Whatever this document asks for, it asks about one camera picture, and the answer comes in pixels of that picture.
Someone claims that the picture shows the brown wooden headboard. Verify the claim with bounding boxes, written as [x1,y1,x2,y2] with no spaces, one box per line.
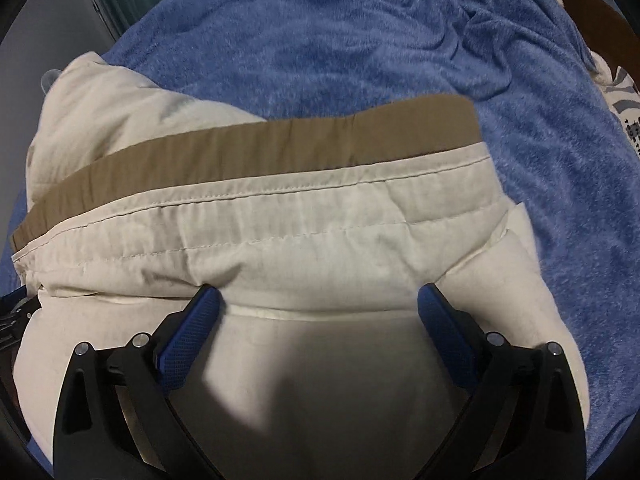
[554,0,637,63]

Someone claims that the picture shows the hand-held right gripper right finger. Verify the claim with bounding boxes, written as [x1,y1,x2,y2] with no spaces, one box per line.
[417,283,587,480]

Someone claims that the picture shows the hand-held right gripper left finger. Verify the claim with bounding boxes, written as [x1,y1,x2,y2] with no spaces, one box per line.
[52,284,226,480]

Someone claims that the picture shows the striped printed pillow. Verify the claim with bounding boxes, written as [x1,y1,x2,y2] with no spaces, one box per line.
[602,66,640,162]

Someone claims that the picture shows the white knotted plush cloth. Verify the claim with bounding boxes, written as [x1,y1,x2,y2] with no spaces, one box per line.
[584,51,622,85]

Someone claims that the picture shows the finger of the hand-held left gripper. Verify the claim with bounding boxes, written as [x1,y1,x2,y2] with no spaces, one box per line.
[0,287,40,357]

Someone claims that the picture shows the blue fleece blanket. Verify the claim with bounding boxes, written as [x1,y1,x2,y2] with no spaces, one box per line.
[0,0,640,480]

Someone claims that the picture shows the cream hooded jacket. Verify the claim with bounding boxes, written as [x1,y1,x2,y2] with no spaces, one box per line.
[10,50,592,480]

